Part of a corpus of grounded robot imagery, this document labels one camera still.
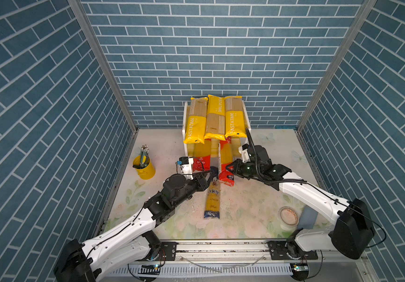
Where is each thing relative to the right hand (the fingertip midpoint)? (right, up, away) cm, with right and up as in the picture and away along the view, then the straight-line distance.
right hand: (227, 168), depth 79 cm
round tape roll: (+30, -25, +4) cm, 39 cm away
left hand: (-5, -2, -8) cm, 10 cm away
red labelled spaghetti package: (-1, -3, -4) cm, 5 cm away
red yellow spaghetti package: (-12, +5, +5) cm, 14 cm away
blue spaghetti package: (-7, -18, +7) cm, 20 cm away
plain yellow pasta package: (-6, +20, -4) cm, 21 cm away
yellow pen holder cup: (-42, -1, +10) cm, 43 cm away
